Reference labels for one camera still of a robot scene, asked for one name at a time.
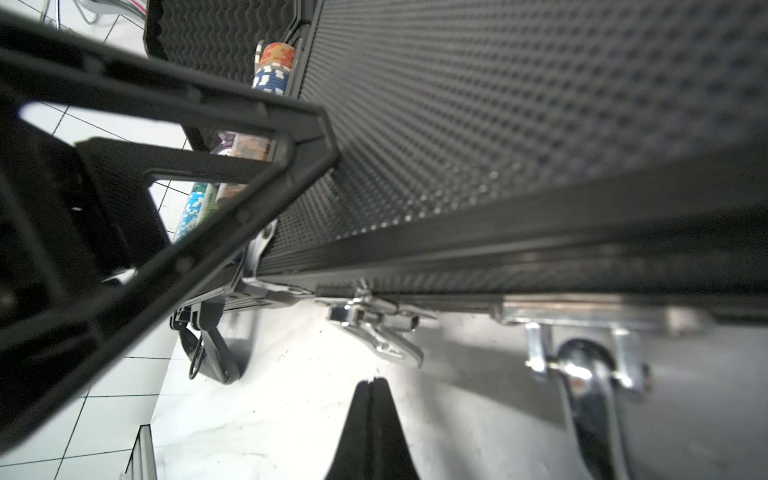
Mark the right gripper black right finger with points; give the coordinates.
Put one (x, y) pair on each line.
(390, 455)

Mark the black poker case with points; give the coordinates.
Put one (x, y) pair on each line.
(231, 63)
(610, 152)

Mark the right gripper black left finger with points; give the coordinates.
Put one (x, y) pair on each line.
(351, 459)

